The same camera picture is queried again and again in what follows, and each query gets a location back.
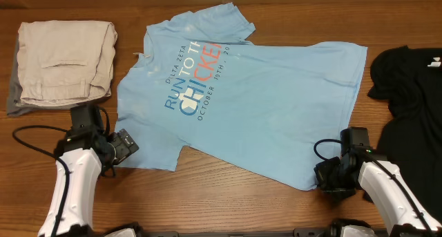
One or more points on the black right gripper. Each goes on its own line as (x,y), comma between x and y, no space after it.
(320,173)

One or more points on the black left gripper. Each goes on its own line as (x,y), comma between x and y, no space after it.
(123,143)

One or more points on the light blue printed t-shirt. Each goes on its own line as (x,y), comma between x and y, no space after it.
(201,83)

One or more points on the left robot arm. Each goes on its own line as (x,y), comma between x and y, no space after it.
(86,153)

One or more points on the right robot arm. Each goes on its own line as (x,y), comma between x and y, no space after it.
(382,182)

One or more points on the folded beige trousers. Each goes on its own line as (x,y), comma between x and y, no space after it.
(96,30)

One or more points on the folded grey garment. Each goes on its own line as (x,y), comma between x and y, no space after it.
(14,99)

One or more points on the black t-shirt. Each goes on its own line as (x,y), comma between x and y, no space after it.
(410,81)

